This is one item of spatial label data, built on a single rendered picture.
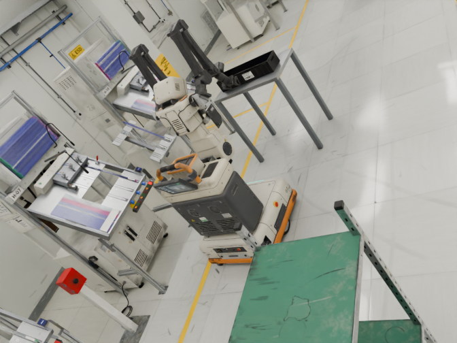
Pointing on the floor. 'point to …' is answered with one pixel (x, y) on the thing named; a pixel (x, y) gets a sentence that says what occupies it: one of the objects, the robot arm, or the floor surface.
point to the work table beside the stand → (283, 94)
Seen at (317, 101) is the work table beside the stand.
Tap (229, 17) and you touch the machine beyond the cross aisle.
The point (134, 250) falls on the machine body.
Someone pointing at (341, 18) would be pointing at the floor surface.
